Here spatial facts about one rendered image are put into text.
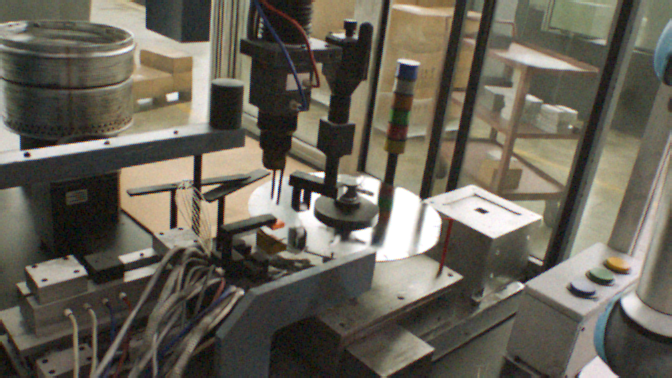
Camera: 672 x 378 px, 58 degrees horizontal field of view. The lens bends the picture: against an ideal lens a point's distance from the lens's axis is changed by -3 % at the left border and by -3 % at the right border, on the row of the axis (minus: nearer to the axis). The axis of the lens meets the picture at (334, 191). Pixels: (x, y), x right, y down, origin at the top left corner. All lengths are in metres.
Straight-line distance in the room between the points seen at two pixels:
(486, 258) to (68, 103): 0.92
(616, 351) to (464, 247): 0.40
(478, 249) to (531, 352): 0.23
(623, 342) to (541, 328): 0.18
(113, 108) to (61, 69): 0.15
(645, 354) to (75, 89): 1.16
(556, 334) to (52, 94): 1.09
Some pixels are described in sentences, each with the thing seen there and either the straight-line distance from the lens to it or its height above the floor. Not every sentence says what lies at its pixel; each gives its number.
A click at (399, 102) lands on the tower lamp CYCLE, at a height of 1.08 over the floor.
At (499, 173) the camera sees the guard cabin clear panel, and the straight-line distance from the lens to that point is 1.39.
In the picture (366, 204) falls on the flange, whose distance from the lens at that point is 1.05.
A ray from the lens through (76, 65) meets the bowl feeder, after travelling 1.40.
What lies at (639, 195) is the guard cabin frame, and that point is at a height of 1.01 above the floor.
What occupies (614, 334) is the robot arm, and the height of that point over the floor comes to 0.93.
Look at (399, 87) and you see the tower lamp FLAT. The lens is 1.25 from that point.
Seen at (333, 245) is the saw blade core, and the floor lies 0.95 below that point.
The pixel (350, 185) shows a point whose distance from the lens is 1.01.
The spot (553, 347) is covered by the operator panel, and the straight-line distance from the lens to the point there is 1.07.
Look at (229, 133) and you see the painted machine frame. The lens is 1.09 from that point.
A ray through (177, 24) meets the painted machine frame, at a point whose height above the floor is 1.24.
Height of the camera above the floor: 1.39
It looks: 24 degrees down
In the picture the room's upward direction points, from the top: 8 degrees clockwise
